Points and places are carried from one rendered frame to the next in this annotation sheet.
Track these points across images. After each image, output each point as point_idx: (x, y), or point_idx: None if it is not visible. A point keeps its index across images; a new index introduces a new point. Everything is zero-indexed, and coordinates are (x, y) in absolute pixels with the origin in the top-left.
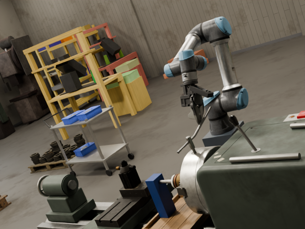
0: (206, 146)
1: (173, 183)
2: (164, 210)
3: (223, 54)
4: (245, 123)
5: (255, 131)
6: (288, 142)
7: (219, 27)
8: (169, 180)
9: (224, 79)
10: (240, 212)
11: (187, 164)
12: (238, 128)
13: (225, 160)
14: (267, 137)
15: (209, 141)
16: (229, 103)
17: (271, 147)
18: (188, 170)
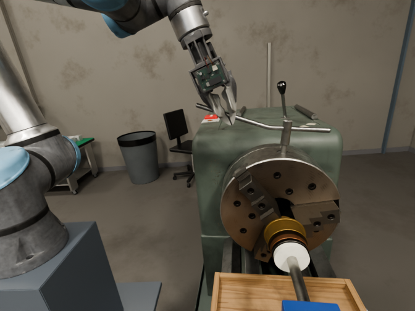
0: (257, 152)
1: (308, 249)
2: None
3: (5, 49)
4: (202, 134)
5: (237, 125)
6: (268, 113)
7: None
8: (298, 268)
9: (30, 111)
10: None
11: (311, 161)
12: (284, 95)
13: (310, 122)
14: (255, 120)
15: (59, 277)
16: (66, 160)
17: (279, 115)
18: (318, 165)
